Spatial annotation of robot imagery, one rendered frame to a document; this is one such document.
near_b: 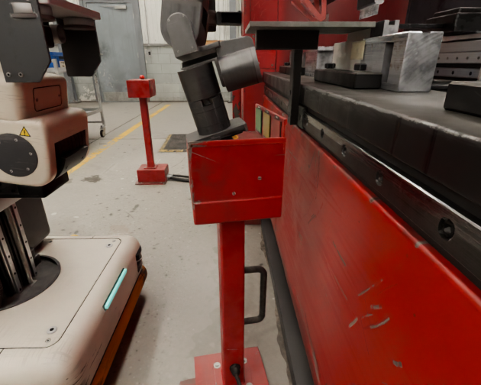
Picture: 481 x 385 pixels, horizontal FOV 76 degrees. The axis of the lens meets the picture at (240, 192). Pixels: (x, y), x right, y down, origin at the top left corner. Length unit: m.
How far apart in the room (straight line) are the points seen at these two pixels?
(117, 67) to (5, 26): 7.55
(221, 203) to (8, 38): 0.53
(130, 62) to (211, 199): 7.77
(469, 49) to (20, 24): 0.95
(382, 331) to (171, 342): 0.93
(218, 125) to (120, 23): 7.83
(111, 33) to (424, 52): 7.96
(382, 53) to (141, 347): 1.13
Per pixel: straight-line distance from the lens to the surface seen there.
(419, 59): 0.64
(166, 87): 8.10
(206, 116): 0.51
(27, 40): 0.79
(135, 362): 1.22
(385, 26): 0.75
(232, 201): 0.53
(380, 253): 0.40
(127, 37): 8.25
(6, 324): 1.09
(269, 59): 1.67
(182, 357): 1.20
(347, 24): 0.76
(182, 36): 0.50
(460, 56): 0.96
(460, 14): 0.92
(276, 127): 0.54
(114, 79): 8.38
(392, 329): 0.40
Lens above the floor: 0.92
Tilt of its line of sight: 23 degrees down
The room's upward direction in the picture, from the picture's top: straight up
